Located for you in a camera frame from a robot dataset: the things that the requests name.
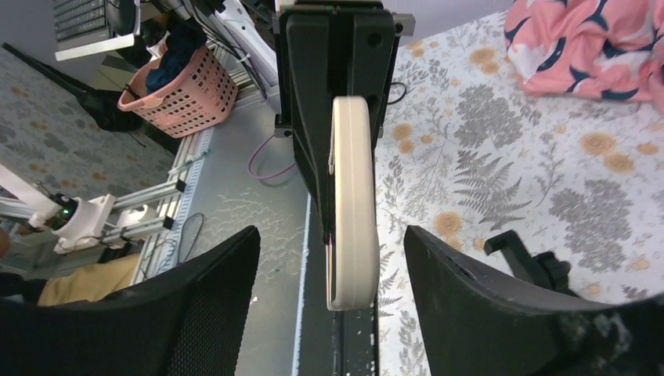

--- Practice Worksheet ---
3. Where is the aluminium frame rail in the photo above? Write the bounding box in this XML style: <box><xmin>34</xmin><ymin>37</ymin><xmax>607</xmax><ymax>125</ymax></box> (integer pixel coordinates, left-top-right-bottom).
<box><xmin>132</xmin><ymin>40</ymin><xmax>278</xmax><ymax>284</ymax></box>

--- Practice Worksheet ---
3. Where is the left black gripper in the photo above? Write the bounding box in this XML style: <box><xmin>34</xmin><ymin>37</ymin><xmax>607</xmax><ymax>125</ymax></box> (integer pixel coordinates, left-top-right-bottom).
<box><xmin>273</xmin><ymin>1</ymin><xmax>415</xmax><ymax>244</ymax></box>

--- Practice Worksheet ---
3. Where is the phone with cream case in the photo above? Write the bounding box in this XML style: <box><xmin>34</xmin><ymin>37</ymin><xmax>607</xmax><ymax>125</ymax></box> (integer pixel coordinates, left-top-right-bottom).
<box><xmin>326</xmin><ymin>96</ymin><xmax>380</xmax><ymax>311</ymax></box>

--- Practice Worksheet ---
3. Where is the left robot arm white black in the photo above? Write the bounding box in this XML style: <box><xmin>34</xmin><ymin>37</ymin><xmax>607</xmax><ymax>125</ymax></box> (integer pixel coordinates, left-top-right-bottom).
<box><xmin>211</xmin><ymin>1</ymin><xmax>416</xmax><ymax>247</ymax></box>

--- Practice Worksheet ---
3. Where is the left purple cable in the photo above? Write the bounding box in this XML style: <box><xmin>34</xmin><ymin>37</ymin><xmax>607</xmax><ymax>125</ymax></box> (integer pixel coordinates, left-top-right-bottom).
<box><xmin>247</xmin><ymin>133</ymin><xmax>297</xmax><ymax>182</ymax></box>

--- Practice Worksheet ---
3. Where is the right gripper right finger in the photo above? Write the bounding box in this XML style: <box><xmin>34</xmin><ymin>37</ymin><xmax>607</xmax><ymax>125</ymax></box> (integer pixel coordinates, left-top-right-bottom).
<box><xmin>403</xmin><ymin>226</ymin><xmax>663</xmax><ymax>375</ymax></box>

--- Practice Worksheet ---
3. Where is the floral patterned table mat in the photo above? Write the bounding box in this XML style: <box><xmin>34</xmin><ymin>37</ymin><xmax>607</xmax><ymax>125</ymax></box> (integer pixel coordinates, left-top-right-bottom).
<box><xmin>376</xmin><ymin>13</ymin><xmax>663</xmax><ymax>375</ymax></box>

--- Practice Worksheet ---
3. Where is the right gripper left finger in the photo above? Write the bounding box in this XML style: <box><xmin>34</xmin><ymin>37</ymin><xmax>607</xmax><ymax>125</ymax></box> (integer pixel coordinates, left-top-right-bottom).
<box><xmin>1</xmin><ymin>226</ymin><xmax>261</xmax><ymax>375</ymax></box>

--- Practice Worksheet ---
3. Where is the pink plastic laundry basket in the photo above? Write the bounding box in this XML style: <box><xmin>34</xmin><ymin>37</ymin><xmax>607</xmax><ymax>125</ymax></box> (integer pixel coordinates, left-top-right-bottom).
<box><xmin>117</xmin><ymin>45</ymin><xmax>239</xmax><ymax>139</ymax></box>

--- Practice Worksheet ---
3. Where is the white device on frame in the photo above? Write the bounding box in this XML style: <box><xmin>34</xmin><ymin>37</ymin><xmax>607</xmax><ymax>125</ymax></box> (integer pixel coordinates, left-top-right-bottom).
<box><xmin>28</xmin><ymin>193</ymin><xmax>117</xmax><ymax>255</ymax></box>

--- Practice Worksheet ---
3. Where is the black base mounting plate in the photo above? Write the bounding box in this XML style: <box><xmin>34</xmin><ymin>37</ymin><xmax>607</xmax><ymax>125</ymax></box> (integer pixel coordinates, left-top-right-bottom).
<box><xmin>291</xmin><ymin>198</ymin><xmax>379</xmax><ymax>375</ymax></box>

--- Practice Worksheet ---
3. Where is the pink floral crumpled cloth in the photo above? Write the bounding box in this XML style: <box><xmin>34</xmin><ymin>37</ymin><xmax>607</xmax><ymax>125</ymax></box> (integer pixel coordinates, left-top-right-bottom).
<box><xmin>504</xmin><ymin>0</ymin><xmax>663</xmax><ymax>111</ymax></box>

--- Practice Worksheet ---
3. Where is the black phone stand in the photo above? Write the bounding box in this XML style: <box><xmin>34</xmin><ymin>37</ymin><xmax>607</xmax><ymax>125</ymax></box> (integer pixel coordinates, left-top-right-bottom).
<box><xmin>484</xmin><ymin>230</ymin><xmax>579</xmax><ymax>297</ymax></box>

